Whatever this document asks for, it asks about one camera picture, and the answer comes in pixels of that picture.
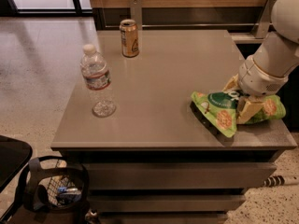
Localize right metal wall bracket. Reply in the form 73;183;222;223
251;0;277;39

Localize grey drawer cabinet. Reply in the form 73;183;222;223
51;30;296;224

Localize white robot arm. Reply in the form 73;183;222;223
223;0;299;124

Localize black wire mesh basket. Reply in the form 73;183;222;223
10;156;90;224

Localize orange soda can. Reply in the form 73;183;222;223
120;19;139;58

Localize left metal wall bracket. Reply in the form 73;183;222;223
129;0;143;30

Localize clear plastic water bottle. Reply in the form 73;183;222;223
80;44;116;118

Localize striped pole on floor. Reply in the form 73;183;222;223
263;175;299;187

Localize metal wall bracket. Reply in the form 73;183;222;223
251;0;277;39
129;0;143;30

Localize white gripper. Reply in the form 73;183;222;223
222;55;288;124

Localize black chair seat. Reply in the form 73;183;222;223
0;135;33;192

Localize green rice chip bag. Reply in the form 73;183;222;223
191;91;286;138

